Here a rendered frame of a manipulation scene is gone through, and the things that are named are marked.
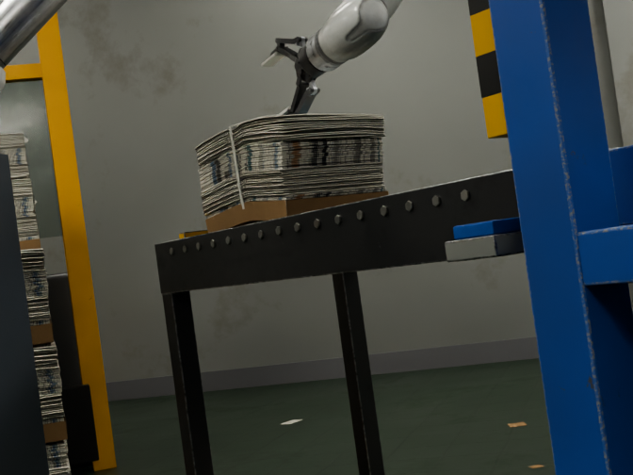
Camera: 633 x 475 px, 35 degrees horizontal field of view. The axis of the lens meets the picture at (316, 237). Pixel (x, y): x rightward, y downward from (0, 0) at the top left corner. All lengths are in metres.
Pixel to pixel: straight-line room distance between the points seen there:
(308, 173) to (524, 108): 1.08
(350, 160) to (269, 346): 3.96
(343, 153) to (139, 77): 4.33
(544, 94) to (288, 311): 5.01
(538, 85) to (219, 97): 5.17
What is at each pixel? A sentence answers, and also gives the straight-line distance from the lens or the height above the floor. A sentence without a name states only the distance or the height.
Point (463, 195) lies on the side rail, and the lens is 1.52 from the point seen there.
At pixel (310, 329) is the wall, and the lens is 6.04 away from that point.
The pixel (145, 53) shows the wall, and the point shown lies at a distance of 6.50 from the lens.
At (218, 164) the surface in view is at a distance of 2.38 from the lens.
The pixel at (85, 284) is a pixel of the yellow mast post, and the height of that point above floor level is 0.74.
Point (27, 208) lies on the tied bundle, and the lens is 3.00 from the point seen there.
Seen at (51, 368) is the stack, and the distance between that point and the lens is 2.42.
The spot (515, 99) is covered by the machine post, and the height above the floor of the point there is 0.86.
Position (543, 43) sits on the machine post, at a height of 0.91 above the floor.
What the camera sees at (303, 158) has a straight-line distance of 2.17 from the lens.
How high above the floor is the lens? 0.71
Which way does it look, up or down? 1 degrees up
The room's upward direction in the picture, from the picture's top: 8 degrees counter-clockwise
